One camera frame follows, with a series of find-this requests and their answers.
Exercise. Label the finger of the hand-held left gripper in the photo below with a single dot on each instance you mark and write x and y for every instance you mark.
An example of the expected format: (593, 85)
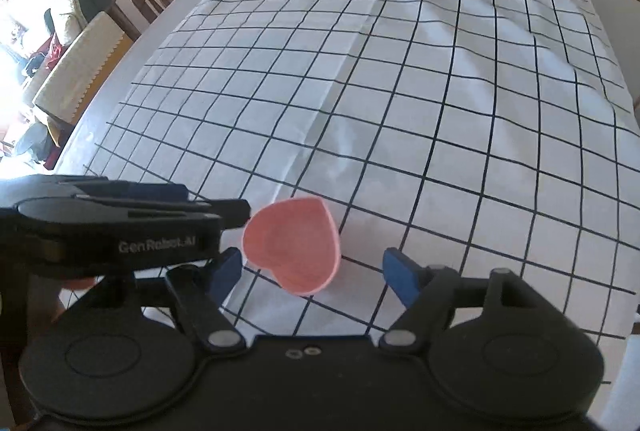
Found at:
(230, 212)
(140, 192)

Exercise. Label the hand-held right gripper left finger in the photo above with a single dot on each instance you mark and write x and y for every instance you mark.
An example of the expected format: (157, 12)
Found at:
(225, 273)

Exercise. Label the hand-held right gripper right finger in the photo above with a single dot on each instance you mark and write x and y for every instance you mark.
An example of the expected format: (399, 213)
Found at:
(400, 281)

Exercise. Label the person's left hand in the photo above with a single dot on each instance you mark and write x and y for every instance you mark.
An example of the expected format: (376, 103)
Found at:
(75, 284)

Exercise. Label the pink heart-shaped dish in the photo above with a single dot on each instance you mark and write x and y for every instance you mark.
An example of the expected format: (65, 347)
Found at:
(295, 246)

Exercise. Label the cushioned dining chair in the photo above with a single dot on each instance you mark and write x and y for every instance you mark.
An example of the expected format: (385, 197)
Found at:
(75, 71)

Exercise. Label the white checked tablecloth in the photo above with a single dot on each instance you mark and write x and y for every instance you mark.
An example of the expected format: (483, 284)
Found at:
(400, 111)

